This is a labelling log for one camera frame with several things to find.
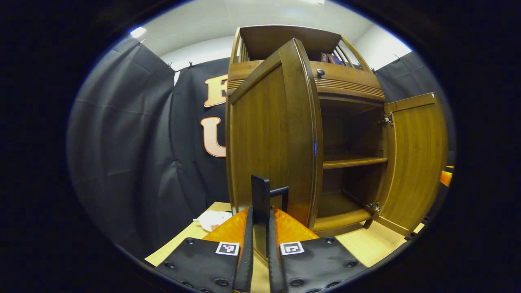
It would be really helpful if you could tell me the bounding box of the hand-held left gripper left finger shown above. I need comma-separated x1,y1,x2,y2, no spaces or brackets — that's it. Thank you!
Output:
154,207,256,293

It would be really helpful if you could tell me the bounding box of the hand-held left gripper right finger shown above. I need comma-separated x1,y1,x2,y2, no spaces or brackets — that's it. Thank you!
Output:
267,207,369,293

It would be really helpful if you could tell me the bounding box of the wooden shoe cabinet door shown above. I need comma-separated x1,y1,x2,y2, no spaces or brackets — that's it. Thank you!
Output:
372,92,448,237
226,38,324,230

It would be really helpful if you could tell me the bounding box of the black door handle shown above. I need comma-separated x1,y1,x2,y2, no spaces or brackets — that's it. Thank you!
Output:
251,175,289,257

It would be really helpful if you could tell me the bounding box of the wooden double-door shoe cabinet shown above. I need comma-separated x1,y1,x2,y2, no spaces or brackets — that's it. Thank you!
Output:
226,25,448,237

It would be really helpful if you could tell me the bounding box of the wooden cabinet shelf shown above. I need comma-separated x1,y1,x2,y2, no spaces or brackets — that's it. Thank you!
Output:
323,157,388,170

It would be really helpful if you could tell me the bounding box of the wooden cabinet drawer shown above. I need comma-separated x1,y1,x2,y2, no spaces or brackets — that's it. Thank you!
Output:
227,60,385,102

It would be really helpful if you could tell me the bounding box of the small white soft item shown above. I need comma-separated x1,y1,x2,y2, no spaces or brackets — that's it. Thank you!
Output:
193,210,232,232

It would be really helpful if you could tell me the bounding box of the black backdrop cloth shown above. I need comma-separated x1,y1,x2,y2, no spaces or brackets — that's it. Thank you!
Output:
67,37,456,261

